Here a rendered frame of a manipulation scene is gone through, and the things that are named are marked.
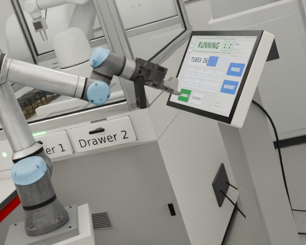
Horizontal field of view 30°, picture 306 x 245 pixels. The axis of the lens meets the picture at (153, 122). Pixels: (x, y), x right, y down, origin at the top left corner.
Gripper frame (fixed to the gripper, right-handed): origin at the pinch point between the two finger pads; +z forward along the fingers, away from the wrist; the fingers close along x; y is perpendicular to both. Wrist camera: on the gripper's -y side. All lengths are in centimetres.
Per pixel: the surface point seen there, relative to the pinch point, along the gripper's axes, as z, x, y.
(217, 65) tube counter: 2.6, -17.4, 13.4
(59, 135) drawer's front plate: -23, 54, -33
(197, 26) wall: 135, 311, 84
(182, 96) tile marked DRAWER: 2.7, 1.3, -0.2
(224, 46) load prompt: 2.6, -17.4, 20.3
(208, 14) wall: 138, 303, 97
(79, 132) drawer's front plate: -17, 48, -28
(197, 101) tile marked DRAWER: 2.7, -12.0, -0.5
